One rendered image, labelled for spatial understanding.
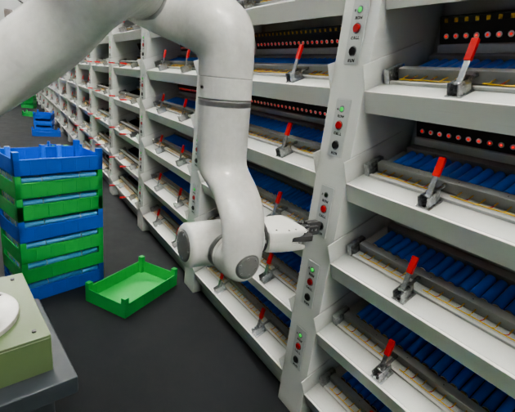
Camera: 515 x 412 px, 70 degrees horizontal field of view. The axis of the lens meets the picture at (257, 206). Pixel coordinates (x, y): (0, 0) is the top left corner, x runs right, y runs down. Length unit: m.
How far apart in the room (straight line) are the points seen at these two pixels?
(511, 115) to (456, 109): 0.08
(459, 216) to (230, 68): 0.45
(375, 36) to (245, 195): 0.41
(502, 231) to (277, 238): 0.38
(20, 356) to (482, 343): 0.80
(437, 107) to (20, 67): 0.65
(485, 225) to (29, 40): 0.73
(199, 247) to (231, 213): 0.10
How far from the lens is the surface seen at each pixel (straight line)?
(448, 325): 0.76
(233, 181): 0.62
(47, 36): 0.63
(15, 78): 0.66
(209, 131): 0.62
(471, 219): 0.70
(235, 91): 0.61
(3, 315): 0.89
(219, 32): 0.61
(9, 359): 0.83
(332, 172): 0.84
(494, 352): 0.74
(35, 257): 1.55
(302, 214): 1.02
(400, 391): 0.88
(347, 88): 0.83
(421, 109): 0.73
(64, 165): 1.48
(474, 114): 0.68
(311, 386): 1.09
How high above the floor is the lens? 0.85
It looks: 18 degrees down
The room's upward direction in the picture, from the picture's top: 7 degrees clockwise
